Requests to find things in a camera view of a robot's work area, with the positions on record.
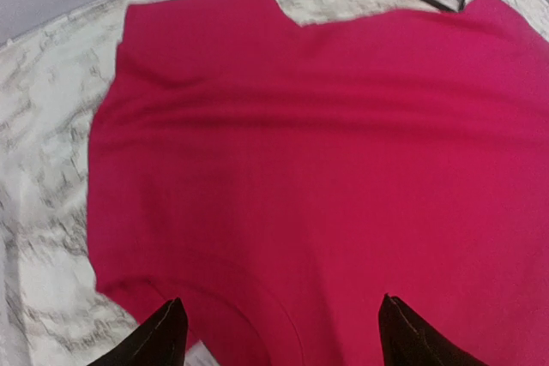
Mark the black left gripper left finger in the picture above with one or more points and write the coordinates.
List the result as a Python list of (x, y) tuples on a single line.
[(159, 341)]

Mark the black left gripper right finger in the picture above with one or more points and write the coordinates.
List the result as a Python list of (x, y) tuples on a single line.
[(407, 339)]

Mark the magenta t-shirt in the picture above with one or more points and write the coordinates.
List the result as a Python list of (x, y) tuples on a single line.
[(281, 179)]

